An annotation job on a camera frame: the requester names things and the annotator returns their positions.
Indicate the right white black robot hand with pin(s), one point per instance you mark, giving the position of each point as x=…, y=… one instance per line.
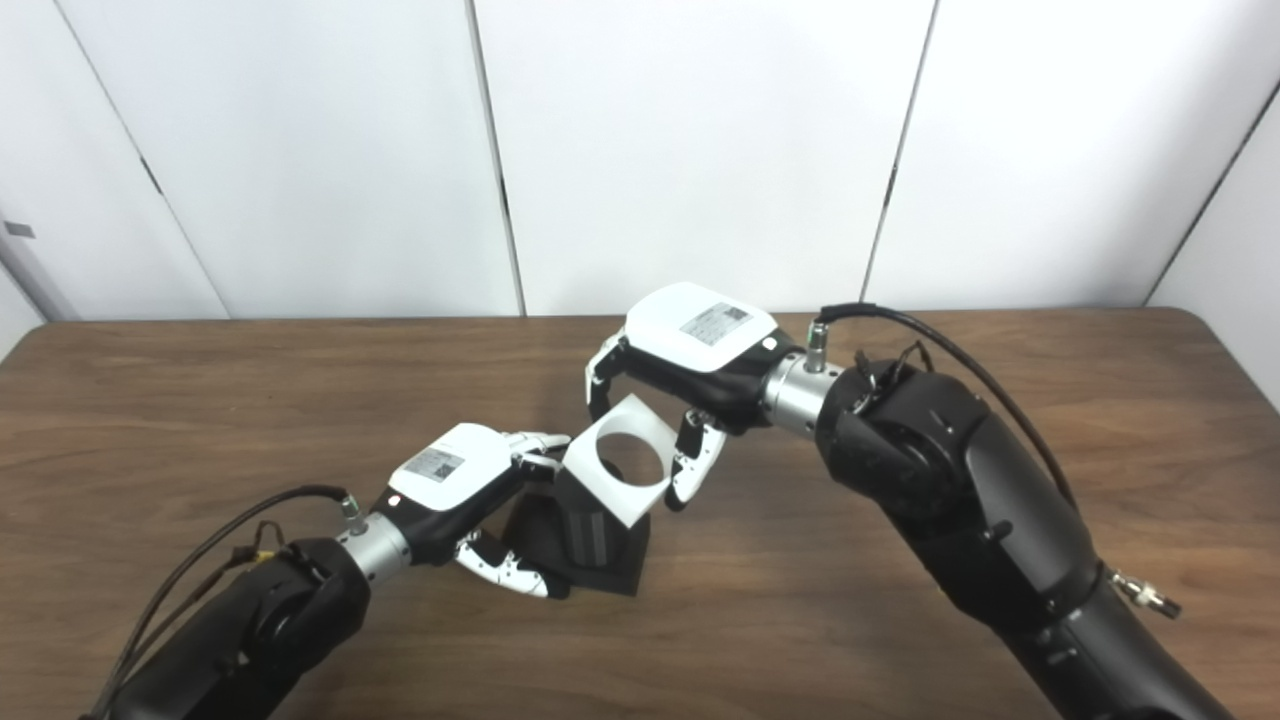
x=700, y=340

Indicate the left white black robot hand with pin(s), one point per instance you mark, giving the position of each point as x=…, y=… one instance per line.
x=450, y=480

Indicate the black peg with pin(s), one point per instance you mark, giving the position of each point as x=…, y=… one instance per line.
x=595, y=545

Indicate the white square piece with hole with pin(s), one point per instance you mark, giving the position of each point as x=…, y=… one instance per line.
x=630, y=500

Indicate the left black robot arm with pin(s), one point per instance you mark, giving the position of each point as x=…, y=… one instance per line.
x=250, y=630

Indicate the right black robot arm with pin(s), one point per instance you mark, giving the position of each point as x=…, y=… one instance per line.
x=980, y=500

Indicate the grey wall corner post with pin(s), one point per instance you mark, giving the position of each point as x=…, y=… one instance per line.
x=30, y=270

